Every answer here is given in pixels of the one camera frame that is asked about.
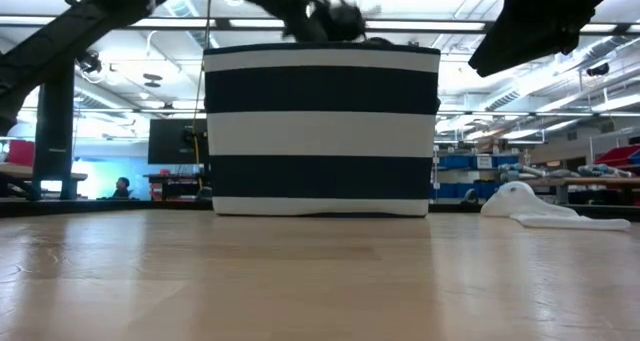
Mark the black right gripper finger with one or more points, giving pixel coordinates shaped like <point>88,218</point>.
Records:
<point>510,48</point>

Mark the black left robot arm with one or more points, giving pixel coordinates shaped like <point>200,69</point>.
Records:
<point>75,36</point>

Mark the navy white striped fabric basket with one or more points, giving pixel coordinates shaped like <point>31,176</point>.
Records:
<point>320,131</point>

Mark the blue storage bins row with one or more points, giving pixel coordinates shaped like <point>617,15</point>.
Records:
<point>475,161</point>

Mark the red slanted bin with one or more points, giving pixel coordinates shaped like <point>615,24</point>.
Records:
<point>620,156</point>

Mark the wooden workbench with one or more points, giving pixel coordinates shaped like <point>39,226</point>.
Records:
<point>590,182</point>

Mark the white sock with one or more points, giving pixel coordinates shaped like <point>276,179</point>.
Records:
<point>525,206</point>

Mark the black monitor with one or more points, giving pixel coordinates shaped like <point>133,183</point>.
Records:
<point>175,141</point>

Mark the person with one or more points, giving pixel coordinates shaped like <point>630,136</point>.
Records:
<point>121,188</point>

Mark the red storage bin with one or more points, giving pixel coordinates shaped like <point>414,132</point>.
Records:
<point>21,153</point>

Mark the wooden side table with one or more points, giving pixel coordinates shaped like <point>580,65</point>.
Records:
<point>20,171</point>

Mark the black ceiling camera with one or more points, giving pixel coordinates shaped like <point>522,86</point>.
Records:
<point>597,69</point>

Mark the black frame post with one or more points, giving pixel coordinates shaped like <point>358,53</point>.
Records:
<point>52,141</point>

